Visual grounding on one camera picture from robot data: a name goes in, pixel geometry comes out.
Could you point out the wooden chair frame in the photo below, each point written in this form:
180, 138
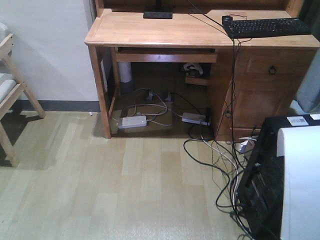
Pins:
12, 84

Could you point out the black keyboard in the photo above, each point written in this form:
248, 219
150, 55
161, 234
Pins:
263, 28

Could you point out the white paper sheets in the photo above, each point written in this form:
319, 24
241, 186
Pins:
300, 148

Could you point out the black monitor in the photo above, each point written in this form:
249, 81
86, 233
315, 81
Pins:
158, 11

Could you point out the white power strip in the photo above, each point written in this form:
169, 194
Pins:
132, 122
197, 119

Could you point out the white power strip right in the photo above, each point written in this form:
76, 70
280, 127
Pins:
197, 119

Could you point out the black computer tower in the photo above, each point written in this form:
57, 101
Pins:
261, 188

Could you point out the white power strip left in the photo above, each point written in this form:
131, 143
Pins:
132, 122

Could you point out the wooden desk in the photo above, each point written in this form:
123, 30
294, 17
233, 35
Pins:
242, 91

